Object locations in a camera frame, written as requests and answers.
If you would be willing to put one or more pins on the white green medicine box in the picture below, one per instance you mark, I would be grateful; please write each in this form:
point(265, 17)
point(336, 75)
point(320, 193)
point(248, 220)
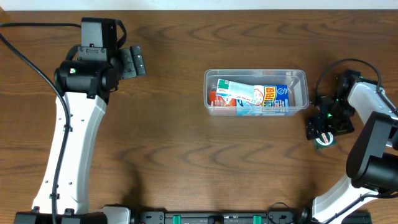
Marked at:
point(238, 91)

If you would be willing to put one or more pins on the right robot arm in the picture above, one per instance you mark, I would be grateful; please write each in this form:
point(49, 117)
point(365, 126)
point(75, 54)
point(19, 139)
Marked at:
point(371, 173)

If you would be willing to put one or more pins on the blue cool fever box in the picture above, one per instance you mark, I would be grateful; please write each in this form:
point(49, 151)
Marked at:
point(269, 100)

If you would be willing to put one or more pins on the clear plastic container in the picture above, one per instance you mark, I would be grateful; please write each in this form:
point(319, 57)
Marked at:
point(294, 79)

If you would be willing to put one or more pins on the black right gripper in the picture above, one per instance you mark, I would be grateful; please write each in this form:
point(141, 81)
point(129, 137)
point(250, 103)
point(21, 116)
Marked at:
point(323, 125)

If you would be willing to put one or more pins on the green round-label tin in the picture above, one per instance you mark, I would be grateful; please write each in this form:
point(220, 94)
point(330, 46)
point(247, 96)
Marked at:
point(324, 140)

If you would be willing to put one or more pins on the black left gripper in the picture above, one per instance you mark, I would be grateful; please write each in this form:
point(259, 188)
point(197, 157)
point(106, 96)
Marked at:
point(127, 63)

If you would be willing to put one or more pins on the red medicine box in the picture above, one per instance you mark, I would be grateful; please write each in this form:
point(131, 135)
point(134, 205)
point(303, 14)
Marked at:
point(220, 101)

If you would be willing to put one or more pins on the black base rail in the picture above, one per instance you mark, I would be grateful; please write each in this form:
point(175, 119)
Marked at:
point(283, 216)

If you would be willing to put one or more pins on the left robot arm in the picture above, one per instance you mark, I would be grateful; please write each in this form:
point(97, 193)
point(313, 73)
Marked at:
point(83, 83)

